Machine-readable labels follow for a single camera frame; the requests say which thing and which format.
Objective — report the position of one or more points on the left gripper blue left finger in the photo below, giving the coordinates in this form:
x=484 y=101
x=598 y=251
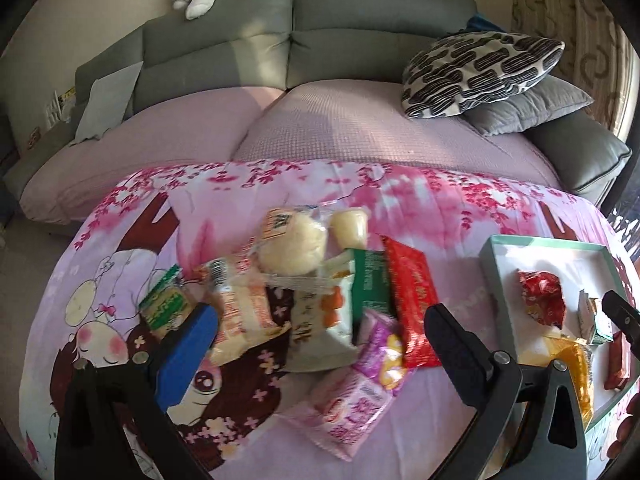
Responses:
x=181 y=353

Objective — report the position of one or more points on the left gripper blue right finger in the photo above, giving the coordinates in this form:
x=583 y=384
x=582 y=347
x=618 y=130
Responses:
x=464 y=357

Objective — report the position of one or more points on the green cow biscuit packet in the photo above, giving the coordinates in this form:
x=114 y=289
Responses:
x=167 y=304

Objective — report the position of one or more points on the white green cracker packet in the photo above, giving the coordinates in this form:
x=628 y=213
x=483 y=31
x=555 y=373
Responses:
x=595 y=327

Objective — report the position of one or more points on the dark red snack packet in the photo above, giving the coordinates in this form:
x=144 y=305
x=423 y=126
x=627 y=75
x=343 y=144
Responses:
x=618 y=362

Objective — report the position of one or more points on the orange cream bread packet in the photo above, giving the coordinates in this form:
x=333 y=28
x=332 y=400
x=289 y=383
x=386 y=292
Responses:
x=237 y=290

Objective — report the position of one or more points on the yellow orange snack packet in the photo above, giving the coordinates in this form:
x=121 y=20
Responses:
x=578 y=359

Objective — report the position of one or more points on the small red candy packet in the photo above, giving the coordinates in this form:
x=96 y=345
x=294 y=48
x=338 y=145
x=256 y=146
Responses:
x=543 y=297

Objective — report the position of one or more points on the large red gold snack packet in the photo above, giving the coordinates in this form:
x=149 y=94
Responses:
x=414 y=292

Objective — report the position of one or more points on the white orange snack packet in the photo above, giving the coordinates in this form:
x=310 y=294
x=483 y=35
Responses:
x=321 y=318

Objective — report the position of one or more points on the clear round bun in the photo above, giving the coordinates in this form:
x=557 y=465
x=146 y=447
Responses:
x=291 y=247

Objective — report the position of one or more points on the pink swiss roll packet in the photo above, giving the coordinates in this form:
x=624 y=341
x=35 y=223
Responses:
x=341 y=412

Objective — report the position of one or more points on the yellow jelly cup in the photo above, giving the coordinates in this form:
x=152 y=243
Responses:
x=350 y=228

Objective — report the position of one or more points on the dark green snack packet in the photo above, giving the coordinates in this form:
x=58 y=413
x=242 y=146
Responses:
x=371 y=287

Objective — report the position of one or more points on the shallow teal-rimmed white box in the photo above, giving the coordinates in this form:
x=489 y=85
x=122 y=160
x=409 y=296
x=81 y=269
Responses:
x=579 y=266

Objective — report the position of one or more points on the pink cartoon print blanket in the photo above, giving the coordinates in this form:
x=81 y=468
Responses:
x=87 y=407

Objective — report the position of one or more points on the grey cushion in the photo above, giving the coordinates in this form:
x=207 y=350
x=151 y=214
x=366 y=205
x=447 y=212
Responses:
x=550 y=99

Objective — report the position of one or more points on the light grey small pillow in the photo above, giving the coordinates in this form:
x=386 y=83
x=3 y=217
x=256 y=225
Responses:
x=108 y=101

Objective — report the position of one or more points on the pink sofa cover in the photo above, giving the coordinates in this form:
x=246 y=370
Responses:
x=355 y=120

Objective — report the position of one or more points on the black white patterned pillow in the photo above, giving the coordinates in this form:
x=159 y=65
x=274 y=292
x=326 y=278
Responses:
x=461 y=72

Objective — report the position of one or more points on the grey sofa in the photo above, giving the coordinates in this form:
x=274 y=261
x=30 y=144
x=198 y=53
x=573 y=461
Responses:
x=281 y=44

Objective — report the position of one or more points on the patterned beige curtain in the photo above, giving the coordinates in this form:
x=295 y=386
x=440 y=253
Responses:
x=598 y=58

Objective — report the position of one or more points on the blue cloth behind pillows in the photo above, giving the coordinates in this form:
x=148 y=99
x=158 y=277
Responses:
x=478 y=23

